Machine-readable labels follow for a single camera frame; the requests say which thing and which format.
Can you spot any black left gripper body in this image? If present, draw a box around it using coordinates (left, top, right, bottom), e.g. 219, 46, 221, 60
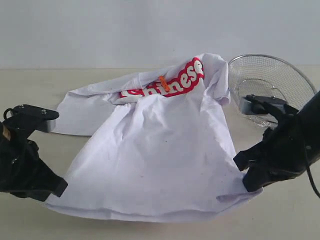
0, 123, 50, 198

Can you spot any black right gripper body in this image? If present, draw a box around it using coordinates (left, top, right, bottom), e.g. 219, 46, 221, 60
263, 109, 320, 183

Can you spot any white t-shirt red print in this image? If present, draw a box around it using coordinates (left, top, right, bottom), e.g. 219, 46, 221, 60
45, 53, 259, 223

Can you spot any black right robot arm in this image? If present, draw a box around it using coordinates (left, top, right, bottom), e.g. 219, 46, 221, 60
233, 93, 320, 195

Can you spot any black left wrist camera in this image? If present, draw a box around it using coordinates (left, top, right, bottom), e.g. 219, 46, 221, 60
3, 104, 60, 135

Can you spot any metal wire mesh basket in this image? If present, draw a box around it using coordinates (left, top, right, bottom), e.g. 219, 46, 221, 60
228, 53, 318, 111

